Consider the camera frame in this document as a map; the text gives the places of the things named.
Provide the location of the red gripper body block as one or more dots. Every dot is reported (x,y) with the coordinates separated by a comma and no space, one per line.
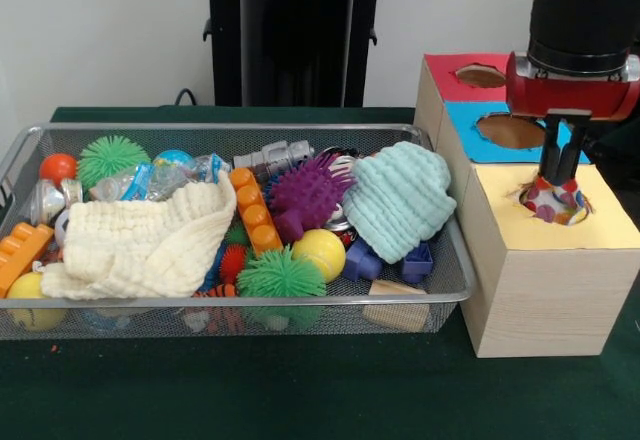
(565,95)

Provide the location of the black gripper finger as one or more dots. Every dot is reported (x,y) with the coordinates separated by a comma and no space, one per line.
(549,152)
(570,155)

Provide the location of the colourful dotted cloth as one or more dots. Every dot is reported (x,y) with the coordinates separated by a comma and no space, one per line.
(550,205)

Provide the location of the orange toy building brick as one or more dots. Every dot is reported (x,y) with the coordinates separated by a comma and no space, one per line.
(17,255)
(255,220)

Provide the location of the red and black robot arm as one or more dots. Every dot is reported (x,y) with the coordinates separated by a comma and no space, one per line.
(585,10)

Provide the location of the wooden box with three holes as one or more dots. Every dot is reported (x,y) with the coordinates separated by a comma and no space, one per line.
(550,300)

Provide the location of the mint green knitted cloth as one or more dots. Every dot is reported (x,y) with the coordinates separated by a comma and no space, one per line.
(395,195)

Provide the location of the plain wooden wedge block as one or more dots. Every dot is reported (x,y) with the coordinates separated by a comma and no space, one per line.
(395,290)

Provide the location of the purple spiky rubber toy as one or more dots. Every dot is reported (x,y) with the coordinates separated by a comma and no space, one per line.
(302,190)

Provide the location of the yellow plastic ball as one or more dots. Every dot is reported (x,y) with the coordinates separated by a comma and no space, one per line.
(317,252)

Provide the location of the green spiky rubber ball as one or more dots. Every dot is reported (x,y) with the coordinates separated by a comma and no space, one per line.
(107,157)
(280,275)

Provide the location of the cream knitted cloth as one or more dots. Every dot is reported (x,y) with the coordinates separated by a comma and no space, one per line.
(145,250)

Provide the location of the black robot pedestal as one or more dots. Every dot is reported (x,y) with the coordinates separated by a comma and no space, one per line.
(300,35)

